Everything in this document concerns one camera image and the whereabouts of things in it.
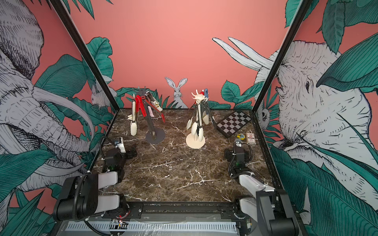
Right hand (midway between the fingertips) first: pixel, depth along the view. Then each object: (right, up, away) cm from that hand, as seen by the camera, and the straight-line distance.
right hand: (235, 146), depth 90 cm
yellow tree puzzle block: (+8, +5, +14) cm, 17 cm away
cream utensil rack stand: (-25, +2, +11) cm, 27 cm away
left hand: (-68, +2, 0) cm, 68 cm away
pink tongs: (-51, +21, -7) cm, 56 cm away
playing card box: (+14, +3, +11) cm, 18 cm away
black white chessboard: (+2, +13, +18) cm, 22 cm away
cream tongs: (-59, +18, -12) cm, 63 cm away
